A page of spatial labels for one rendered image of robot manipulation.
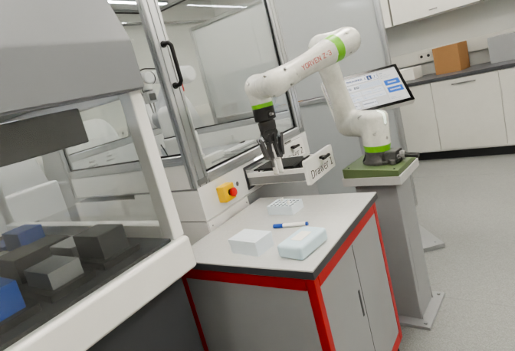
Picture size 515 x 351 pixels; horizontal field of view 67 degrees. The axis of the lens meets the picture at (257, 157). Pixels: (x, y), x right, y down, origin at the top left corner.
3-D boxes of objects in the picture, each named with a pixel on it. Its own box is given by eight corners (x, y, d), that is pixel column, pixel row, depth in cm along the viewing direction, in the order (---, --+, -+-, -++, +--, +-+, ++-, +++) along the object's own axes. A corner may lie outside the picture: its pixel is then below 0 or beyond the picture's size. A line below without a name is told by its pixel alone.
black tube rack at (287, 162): (312, 167, 192) (309, 155, 191) (296, 178, 178) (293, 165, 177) (274, 171, 205) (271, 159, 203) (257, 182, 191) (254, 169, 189)
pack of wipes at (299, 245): (305, 236, 132) (302, 224, 131) (329, 239, 125) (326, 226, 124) (278, 257, 121) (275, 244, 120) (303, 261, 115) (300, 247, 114)
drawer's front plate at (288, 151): (306, 154, 235) (301, 136, 233) (283, 168, 211) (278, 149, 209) (303, 154, 236) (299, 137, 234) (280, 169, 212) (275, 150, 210)
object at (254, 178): (330, 163, 190) (327, 152, 189) (308, 181, 170) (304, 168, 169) (263, 170, 214) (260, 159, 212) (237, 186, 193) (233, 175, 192)
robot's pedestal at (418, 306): (445, 294, 203) (421, 156, 190) (431, 330, 181) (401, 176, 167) (388, 287, 222) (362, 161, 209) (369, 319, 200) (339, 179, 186)
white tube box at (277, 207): (303, 207, 161) (301, 198, 161) (293, 214, 155) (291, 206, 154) (279, 207, 169) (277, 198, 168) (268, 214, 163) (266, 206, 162)
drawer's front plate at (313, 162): (336, 165, 191) (330, 143, 189) (310, 185, 168) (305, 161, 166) (332, 165, 192) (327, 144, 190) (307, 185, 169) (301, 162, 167)
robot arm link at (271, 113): (264, 106, 171) (247, 111, 166) (280, 103, 161) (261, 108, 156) (267, 119, 172) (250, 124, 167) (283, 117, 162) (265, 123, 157)
